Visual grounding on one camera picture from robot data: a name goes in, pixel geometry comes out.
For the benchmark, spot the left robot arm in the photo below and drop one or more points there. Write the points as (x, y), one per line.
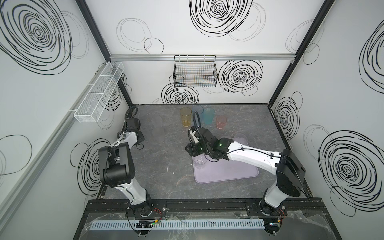
(117, 169)

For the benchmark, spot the white mesh shelf basket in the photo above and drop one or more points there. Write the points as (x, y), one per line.
(97, 97)

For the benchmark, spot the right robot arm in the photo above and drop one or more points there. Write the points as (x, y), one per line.
(285, 166)

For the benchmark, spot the clear faceted glass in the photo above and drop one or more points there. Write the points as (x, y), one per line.
(241, 139)
(200, 161)

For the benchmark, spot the yellow tall glass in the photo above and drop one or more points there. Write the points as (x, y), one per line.
(186, 116)

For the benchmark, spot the black wire basket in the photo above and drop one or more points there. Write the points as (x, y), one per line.
(195, 71)

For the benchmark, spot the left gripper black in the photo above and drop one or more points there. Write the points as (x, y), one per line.
(132, 124)

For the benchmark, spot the blue tall glass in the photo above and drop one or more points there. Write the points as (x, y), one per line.
(198, 109)

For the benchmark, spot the lilac plastic tray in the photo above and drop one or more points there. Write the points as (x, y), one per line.
(223, 170)

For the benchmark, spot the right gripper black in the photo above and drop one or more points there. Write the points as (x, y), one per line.
(193, 147)

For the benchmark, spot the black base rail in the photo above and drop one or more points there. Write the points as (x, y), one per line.
(252, 207)

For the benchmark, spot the white slotted cable duct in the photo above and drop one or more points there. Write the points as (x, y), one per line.
(206, 224)

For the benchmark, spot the pink short glass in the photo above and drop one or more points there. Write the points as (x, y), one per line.
(221, 122)

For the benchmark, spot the teal tall glass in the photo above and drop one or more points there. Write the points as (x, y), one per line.
(209, 115)

